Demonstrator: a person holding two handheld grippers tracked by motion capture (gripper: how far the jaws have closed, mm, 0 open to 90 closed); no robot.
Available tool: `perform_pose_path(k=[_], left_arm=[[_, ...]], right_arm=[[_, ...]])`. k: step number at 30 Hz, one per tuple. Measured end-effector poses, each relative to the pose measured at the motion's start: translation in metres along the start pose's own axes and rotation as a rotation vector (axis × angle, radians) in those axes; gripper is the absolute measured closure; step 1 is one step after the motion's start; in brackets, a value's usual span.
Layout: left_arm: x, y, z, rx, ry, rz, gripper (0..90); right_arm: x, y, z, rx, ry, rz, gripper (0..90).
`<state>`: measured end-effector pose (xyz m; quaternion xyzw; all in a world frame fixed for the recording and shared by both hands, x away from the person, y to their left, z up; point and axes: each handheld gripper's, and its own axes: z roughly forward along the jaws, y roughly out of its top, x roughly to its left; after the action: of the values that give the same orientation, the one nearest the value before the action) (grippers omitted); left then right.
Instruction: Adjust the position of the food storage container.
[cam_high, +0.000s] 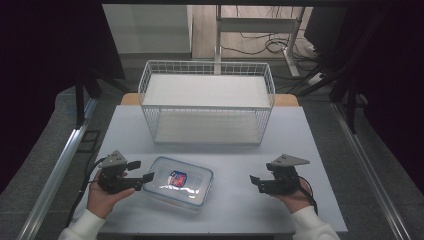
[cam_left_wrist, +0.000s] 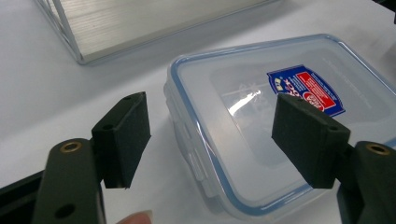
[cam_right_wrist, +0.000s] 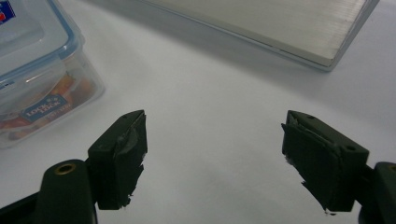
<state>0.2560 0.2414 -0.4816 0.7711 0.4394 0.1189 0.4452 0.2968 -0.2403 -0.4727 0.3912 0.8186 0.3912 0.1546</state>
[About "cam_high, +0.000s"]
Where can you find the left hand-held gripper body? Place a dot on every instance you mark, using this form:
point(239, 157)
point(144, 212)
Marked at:
point(111, 181)

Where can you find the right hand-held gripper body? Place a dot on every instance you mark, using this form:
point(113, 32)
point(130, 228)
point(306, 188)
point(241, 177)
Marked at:
point(283, 181)

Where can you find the person's left hand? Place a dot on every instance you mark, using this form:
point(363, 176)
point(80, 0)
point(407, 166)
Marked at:
point(100, 200)

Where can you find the person's right hand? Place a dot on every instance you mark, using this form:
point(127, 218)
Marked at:
point(296, 201)

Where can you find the wooden table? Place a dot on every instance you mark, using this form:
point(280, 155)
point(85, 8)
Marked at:
point(128, 99)

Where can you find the black metal stand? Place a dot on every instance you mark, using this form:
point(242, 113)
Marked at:
point(80, 103)
point(351, 110)

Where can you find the white power strip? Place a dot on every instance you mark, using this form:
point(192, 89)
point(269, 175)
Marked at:
point(315, 79)

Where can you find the dark curtain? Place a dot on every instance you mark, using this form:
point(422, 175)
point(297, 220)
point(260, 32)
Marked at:
point(40, 66)
point(393, 83)

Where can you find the white cabinet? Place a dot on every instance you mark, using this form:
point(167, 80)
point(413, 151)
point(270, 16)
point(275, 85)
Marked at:
point(146, 28)

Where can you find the aluminium rail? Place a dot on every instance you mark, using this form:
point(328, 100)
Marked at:
point(370, 173)
point(55, 176)

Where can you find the white metal desk frame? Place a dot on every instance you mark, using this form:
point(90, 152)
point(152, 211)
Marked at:
point(256, 24)

